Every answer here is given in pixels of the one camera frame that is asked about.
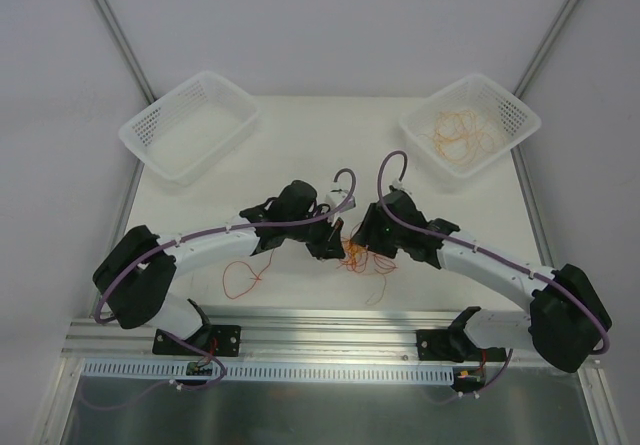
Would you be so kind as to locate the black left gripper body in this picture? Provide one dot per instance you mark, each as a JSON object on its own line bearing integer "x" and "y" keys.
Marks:
{"x": 326, "y": 240}

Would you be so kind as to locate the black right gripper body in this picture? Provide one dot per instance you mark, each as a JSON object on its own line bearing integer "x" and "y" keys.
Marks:
{"x": 370, "y": 235}

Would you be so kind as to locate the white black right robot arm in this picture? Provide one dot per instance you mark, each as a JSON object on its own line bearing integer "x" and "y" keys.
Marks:
{"x": 560, "y": 315}

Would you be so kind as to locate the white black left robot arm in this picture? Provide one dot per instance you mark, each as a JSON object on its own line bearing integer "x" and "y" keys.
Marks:
{"x": 135, "y": 278}

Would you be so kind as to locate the white plastic basket right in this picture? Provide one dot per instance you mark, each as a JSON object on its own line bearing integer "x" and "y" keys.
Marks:
{"x": 460, "y": 131}

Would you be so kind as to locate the white plastic basket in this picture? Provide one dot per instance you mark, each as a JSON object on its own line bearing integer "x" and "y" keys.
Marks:
{"x": 460, "y": 131}
{"x": 191, "y": 128}

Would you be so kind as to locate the white plastic basket left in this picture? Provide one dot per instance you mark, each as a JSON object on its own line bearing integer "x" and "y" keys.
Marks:
{"x": 191, "y": 128}

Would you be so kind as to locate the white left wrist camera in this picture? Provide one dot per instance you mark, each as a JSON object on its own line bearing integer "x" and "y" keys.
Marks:
{"x": 339, "y": 200}

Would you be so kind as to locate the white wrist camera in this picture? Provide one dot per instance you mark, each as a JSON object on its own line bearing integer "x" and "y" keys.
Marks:
{"x": 398, "y": 185}
{"x": 339, "y": 200}

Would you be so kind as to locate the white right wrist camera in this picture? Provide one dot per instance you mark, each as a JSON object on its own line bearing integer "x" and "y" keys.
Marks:
{"x": 398, "y": 185}

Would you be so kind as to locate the aluminium table frame rail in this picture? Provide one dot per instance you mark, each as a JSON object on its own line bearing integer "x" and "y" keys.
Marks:
{"x": 280, "y": 335}

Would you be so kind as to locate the white slotted cable duct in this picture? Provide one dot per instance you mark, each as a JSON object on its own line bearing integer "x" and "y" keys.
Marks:
{"x": 273, "y": 372}

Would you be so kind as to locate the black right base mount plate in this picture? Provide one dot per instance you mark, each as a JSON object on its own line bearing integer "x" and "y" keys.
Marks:
{"x": 453, "y": 346}

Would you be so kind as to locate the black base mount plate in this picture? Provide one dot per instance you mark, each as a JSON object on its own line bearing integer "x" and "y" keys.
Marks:
{"x": 453, "y": 346}
{"x": 218, "y": 340}

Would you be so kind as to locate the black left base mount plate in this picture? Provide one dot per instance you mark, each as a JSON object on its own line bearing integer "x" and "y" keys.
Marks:
{"x": 218, "y": 340}

